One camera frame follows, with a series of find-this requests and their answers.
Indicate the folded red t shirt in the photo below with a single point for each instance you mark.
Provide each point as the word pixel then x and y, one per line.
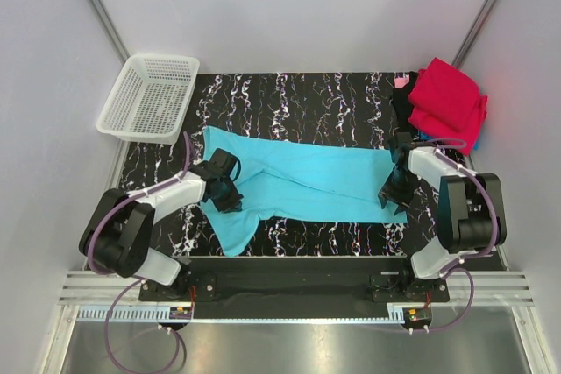
pixel 447 104

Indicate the folded black t shirt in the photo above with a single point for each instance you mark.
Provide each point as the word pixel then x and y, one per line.
pixel 403 107

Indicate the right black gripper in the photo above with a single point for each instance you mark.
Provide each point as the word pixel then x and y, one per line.
pixel 401 200

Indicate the right corner metal post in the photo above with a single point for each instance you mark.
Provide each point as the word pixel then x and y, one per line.
pixel 476 28

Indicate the white plastic basket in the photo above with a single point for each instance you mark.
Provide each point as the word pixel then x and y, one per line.
pixel 149 99

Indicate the left corner metal post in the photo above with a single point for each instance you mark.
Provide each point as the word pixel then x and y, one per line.
pixel 109 29

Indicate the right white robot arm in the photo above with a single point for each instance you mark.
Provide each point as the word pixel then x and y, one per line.
pixel 470 218

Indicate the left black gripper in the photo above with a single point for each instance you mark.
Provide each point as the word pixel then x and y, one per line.
pixel 233 204

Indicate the pink paper tag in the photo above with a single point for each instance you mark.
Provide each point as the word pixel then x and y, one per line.
pixel 401 82

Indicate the corner metal post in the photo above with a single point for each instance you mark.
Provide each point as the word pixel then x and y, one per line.
pixel 109 29
pixel 476 28

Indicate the folded blue t shirt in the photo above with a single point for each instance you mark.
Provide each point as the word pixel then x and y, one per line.
pixel 449 143

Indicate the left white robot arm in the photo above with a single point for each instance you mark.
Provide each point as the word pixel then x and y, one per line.
pixel 117 239

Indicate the cyan t shirt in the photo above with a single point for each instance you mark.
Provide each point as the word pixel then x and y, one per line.
pixel 303 182

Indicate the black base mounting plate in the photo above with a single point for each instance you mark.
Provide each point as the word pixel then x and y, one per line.
pixel 292 289

